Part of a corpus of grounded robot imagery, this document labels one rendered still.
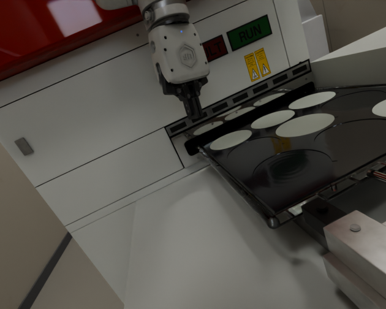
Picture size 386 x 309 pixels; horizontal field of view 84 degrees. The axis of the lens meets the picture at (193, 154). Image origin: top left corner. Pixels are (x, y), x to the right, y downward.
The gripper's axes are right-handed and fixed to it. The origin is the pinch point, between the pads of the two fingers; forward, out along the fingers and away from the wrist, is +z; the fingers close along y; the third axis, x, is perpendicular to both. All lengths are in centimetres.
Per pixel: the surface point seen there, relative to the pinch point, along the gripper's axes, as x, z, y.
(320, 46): 105, -15, 323
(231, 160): -8.0, 10.7, -1.0
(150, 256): -1.7, 21.3, -19.4
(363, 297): -30.7, 14.7, -13.5
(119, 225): 26.0, 26.0, -17.7
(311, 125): -16.7, 8.8, 12.1
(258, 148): -10.8, 10.1, 3.5
